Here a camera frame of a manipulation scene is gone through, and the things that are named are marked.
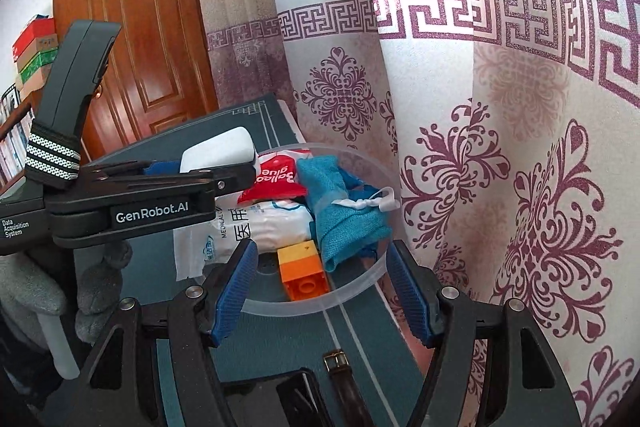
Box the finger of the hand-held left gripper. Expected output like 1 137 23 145
77 161 257 208
142 159 183 176

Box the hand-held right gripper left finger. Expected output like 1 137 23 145
47 237 261 427

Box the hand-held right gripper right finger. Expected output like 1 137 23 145
385 239 583 427

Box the white rounded block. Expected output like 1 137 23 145
180 127 259 180

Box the clear plastic bowl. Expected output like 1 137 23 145
200 142 402 319

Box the medical face mask packet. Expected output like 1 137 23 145
173 199 317 281

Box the orange yellow toy brick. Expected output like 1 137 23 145
277 241 334 304

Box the red white glue packet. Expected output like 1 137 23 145
240 148 313 206

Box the blue cloth drawstring pouch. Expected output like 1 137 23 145
296 154 401 274

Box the person's left hand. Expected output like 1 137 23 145
0 239 134 348

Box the wooden bookshelf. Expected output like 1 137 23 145
0 84 51 200

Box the green cardboard box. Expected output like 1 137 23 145
17 48 60 75

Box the row of books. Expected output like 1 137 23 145
0 99 37 188

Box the teal desk mat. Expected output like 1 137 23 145
70 94 432 427

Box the red cardboard box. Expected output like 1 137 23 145
12 17 56 60

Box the wooden door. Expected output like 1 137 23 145
52 0 219 160

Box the black rectangular device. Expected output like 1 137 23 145
275 369 337 427

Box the white patterned curtain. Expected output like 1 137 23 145
190 0 640 427

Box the white pole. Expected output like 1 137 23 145
41 313 82 382

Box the brown leather buckle strap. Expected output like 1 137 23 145
322 349 375 427

